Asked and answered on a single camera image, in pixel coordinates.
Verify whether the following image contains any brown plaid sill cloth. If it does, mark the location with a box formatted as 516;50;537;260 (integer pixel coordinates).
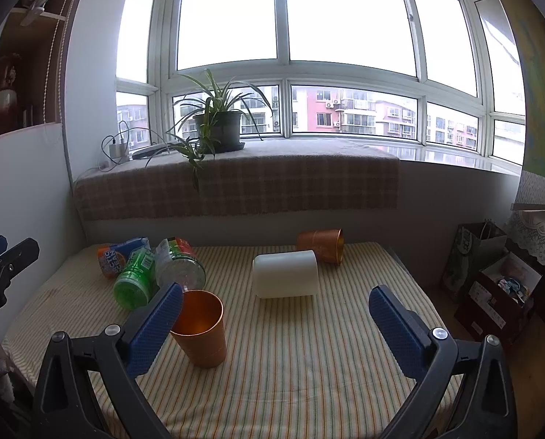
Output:
73;139;400;221

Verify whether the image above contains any green plastic bottle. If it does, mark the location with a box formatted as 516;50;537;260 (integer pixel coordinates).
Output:
113;248;156;311

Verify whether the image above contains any green white paper bag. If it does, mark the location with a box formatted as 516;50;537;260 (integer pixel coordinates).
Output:
441;220;507;298

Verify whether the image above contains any potted spider plant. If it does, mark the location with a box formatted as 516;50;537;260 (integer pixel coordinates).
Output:
158;68;274;190

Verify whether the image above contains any orange paper cup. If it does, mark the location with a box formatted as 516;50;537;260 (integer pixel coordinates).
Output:
296;229;345;264
170;290;227;369

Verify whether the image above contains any white lace cloth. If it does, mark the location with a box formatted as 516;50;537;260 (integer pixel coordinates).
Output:
506;210;545;267

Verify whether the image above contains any blue orange soda can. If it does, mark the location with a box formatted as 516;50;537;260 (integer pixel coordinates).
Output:
97;237;150;279

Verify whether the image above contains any dark red cardboard box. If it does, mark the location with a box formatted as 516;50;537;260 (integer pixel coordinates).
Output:
455;252;543;342

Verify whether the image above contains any white plastic cup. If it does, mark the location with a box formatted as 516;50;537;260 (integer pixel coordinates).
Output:
251;250;320;299

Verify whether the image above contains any striped table cloth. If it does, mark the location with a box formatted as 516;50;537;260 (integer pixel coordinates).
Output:
3;242;447;438

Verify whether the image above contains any clear labelled plastic bottle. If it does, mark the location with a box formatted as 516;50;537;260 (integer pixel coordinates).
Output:
154;237;206;290

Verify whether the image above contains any white charger on sill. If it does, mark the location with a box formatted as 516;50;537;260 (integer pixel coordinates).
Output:
100;120;130;172

